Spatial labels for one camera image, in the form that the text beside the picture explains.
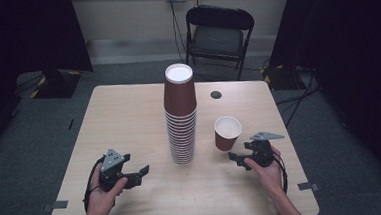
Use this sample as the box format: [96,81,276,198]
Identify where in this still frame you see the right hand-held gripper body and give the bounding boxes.
[243,130,287,169]

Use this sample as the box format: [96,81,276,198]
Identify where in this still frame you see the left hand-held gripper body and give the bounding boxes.
[96,147,143,194]

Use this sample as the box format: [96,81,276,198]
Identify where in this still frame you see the brown paper cup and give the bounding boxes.
[212,114,244,153]

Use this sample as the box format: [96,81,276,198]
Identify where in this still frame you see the stack of brown cups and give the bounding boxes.
[161,62,202,167]

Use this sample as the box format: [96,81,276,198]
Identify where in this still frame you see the person's right hand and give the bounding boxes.
[243,145,286,200]

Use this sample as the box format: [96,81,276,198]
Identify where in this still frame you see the person's left hand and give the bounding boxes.
[83,160,131,215]

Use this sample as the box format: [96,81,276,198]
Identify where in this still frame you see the grey tape strip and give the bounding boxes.
[296,181,321,193]
[41,199,70,213]

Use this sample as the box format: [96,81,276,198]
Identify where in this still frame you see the black stand base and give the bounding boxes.
[28,67,85,101]
[261,64,301,93]

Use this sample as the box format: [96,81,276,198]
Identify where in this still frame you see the black folding chair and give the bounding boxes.
[182,1,259,85]

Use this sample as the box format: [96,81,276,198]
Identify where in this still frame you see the black curtain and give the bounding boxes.
[0,0,99,155]
[265,0,381,208]

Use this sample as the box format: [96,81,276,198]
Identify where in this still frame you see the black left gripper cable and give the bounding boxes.
[79,156,109,214]

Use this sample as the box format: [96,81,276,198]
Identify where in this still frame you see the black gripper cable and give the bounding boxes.
[79,156,109,214]
[272,150,290,195]

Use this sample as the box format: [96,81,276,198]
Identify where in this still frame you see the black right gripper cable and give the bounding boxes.
[272,150,290,195]

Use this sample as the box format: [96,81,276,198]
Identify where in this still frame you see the black floor cables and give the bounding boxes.
[271,62,325,130]

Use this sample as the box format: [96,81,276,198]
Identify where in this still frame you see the black power cable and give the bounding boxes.
[169,0,190,60]

